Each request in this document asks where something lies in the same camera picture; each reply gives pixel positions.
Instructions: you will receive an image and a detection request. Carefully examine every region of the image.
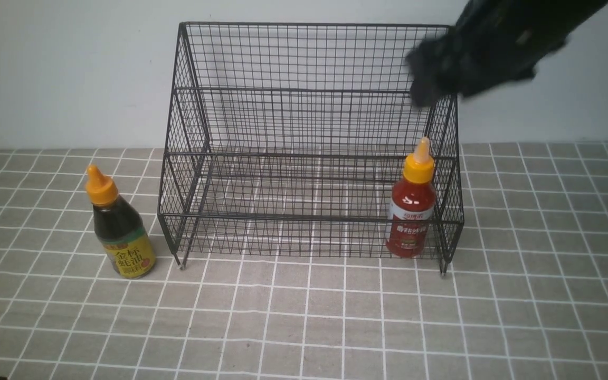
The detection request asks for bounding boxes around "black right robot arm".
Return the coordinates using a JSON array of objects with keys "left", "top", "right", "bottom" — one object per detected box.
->
[{"left": 405, "top": 1, "right": 607, "bottom": 107}]

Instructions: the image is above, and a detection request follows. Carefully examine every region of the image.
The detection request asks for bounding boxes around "red tomato sauce bottle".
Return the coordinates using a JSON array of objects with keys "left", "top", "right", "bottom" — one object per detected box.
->
[{"left": 385, "top": 137, "right": 437, "bottom": 258}]

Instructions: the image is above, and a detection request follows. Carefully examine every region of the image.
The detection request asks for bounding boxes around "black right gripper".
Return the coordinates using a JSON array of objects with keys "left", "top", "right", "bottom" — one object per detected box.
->
[{"left": 405, "top": 11, "right": 568, "bottom": 108}]

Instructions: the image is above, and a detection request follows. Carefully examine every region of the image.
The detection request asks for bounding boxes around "dark oyster sauce bottle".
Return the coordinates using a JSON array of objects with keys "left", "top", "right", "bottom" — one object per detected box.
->
[{"left": 85, "top": 164, "right": 156, "bottom": 279}]

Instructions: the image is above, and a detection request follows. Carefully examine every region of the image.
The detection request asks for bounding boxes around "grey checked tablecloth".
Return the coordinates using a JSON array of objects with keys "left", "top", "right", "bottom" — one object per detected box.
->
[{"left": 0, "top": 142, "right": 608, "bottom": 379}]

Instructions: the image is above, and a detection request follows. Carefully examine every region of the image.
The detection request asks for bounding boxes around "black wire mesh shelf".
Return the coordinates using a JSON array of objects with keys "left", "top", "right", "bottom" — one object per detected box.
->
[{"left": 157, "top": 22, "right": 465, "bottom": 273}]

